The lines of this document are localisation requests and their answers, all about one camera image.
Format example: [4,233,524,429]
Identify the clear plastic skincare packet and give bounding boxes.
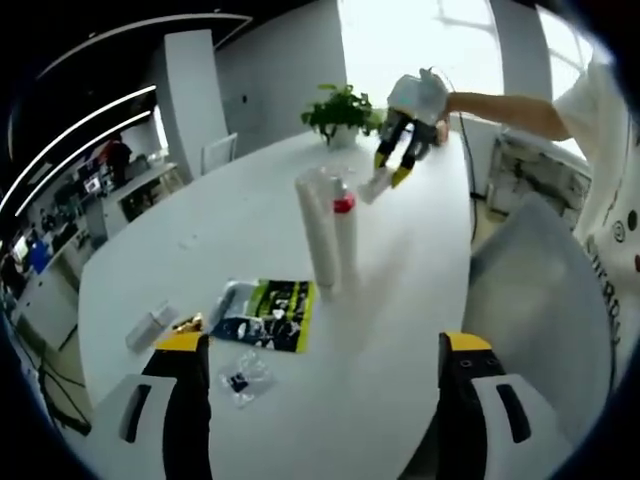
[218,349,277,409]

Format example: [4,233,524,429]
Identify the small white translucent box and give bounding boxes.
[124,301,179,352]

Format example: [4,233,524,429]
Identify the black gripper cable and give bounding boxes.
[429,64,482,197]

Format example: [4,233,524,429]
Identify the potted green plant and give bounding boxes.
[300,83,384,149]

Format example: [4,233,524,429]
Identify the white skincare tube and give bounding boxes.
[294,169,344,292]

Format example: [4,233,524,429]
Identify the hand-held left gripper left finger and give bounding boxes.
[92,332,214,480]

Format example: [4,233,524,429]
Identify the small red-label skincare bottle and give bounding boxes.
[357,167,396,204]

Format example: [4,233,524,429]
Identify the black floor cables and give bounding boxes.
[38,349,94,437]

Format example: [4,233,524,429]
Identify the large red-collared skincare bottle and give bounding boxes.
[324,167,362,282]

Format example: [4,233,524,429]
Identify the gold skincare sachet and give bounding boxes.
[172,312,206,335]

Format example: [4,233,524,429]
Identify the person's white printed shirt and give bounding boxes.
[552,49,640,401]

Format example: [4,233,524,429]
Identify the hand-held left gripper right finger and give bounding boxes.
[437,330,576,480]

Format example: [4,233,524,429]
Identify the green black skincare sachet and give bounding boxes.
[207,278,319,354]

